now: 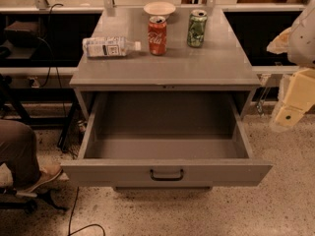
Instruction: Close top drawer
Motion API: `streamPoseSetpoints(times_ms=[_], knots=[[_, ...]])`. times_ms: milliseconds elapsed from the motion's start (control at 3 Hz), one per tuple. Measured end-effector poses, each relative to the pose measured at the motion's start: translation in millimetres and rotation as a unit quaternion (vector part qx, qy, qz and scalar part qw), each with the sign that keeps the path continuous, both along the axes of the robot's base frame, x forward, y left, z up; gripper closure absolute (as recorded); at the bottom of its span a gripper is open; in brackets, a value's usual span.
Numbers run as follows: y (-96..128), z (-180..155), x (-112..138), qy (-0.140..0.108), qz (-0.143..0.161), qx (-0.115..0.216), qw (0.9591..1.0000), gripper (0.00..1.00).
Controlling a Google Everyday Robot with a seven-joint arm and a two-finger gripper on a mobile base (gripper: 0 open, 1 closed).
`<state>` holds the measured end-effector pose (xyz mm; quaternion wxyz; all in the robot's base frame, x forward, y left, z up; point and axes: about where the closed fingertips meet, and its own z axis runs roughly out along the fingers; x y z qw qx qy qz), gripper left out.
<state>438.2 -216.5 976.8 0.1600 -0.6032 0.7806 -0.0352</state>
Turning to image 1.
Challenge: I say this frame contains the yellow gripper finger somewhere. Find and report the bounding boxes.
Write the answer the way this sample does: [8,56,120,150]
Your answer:
[270,103,305,132]

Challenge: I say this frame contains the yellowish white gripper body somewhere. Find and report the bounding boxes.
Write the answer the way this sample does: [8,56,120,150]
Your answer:
[283,69,315,112]

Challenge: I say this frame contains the grey top drawer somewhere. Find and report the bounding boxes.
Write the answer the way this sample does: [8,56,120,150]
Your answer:
[62,91,272,188]

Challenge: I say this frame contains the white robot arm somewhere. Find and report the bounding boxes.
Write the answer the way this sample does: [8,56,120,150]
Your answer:
[267,0,315,132]

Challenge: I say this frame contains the grey metal drawer cabinet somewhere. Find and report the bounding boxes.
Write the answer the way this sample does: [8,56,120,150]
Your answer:
[69,5,262,192]

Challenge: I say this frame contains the green soda can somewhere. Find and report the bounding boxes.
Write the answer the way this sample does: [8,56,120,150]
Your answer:
[187,9,208,48]

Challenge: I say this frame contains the red coca-cola can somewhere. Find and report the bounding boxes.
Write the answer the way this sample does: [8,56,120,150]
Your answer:
[148,16,166,55]

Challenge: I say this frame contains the white ceramic bowl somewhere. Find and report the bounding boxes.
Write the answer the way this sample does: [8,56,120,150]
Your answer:
[144,2,176,19]

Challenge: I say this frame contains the clear plastic water bottle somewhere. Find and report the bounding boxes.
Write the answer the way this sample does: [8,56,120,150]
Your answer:
[82,36,142,58]

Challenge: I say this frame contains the tan shoe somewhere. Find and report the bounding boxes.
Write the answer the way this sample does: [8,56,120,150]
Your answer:
[24,164,62,193]

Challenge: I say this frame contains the person's leg in trousers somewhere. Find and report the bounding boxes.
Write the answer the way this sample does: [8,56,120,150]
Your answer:
[0,120,41,190]

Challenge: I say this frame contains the black office chair base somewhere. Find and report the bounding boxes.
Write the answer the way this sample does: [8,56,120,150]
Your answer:
[0,187,67,213]

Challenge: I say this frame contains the dark box on shelf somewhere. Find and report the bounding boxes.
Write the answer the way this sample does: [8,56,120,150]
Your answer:
[4,21,39,48]

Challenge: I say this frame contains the black top drawer handle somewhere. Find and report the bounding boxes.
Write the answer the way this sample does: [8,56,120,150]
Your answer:
[150,169,184,182]

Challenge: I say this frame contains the black floor cable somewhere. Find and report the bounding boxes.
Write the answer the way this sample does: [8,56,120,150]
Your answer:
[67,186,107,236]

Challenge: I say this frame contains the black hanging cable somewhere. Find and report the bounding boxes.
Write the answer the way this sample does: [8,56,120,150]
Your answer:
[37,3,68,116]

